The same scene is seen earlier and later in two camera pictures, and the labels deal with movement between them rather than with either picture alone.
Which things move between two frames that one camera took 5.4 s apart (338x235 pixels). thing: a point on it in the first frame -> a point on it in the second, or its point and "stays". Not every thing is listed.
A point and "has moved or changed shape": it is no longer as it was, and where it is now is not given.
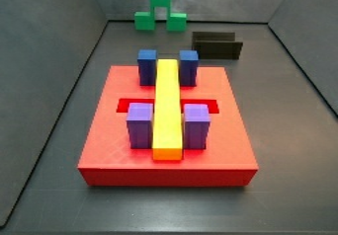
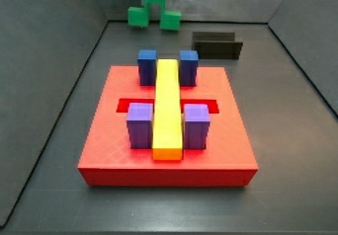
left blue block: (147, 66) stays
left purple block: (139, 121) stays
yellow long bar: (168, 143) stays
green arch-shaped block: (146, 19) has moved or changed shape
